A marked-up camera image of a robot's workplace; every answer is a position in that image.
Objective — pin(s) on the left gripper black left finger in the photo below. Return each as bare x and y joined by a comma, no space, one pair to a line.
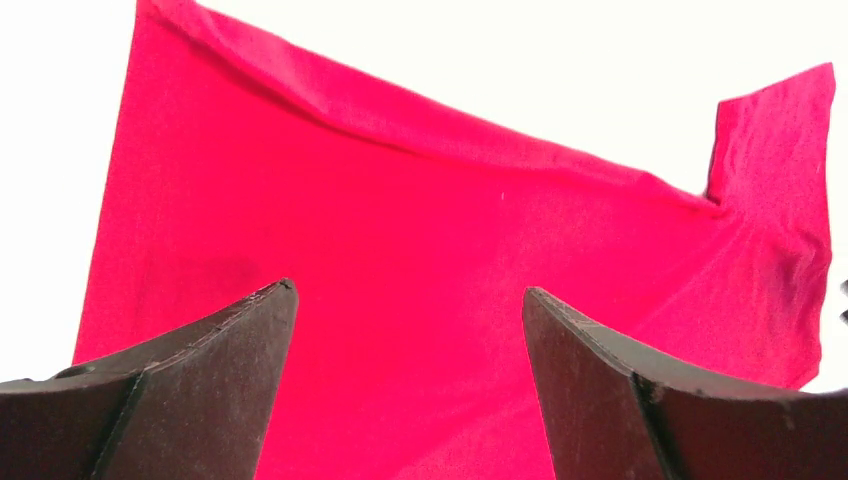
194,403

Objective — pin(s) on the red t-shirt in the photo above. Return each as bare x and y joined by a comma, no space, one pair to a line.
412,230

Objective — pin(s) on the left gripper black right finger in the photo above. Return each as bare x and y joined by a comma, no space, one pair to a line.
616,408

